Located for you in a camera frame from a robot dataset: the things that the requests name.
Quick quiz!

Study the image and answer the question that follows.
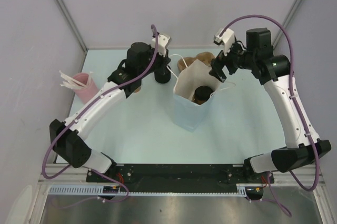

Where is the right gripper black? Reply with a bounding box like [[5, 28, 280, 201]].
[[209, 38, 256, 83]]

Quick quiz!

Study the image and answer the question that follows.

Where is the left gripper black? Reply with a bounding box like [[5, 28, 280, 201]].
[[138, 45, 171, 79]]

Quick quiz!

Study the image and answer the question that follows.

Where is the brown pulp cup carrier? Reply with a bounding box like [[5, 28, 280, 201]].
[[192, 96, 208, 105]]

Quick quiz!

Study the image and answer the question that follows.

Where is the light blue paper bag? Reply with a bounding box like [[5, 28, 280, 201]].
[[168, 53, 227, 132]]

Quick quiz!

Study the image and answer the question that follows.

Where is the pink cup holder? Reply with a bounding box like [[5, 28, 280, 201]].
[[72, 73, 99, 104]]

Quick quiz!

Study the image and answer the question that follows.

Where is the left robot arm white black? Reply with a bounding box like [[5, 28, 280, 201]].
[[49, 35, 171, 182]]

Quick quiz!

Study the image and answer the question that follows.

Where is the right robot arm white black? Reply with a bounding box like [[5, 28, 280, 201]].
[[209, 28, 331, 182]]

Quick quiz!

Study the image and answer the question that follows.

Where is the stack of black lids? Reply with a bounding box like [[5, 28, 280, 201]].
[[154, 68, 171, 84]]

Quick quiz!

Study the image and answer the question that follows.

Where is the brown cup carrier stack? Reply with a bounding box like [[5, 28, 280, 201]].
[[177, 52, 215, 72]]

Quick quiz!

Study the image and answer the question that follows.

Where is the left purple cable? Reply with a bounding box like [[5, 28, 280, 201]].
[[41, 24, 161, 209]]

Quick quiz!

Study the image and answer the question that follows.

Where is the purple cable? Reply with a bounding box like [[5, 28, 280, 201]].
[[222, 14, 321, 218], [41, 24, 161, 209]]

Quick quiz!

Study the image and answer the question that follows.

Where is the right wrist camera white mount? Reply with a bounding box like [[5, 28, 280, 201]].
[[213, 28, 235, 55]]

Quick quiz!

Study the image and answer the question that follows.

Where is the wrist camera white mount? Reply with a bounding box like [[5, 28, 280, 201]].
[[213, 28, 235, 55], [157, 32, 171, 57]]

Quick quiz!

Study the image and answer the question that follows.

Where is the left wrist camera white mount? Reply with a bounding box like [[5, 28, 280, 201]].
[[157, 32, 171, 57]]

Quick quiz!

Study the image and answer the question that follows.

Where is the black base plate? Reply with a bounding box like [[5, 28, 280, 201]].
[[86, 162, 274, 193]]

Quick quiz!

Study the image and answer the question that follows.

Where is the grey slotted cable duct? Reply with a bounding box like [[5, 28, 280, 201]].
[[49, 184, 261, 196]]

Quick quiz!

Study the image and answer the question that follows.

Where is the aluminium frame rail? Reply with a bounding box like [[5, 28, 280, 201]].
[[38, 164, 87, 185]]

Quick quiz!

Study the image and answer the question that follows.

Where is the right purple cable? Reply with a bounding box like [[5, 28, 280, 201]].
[[222, 14, 321, 218]]

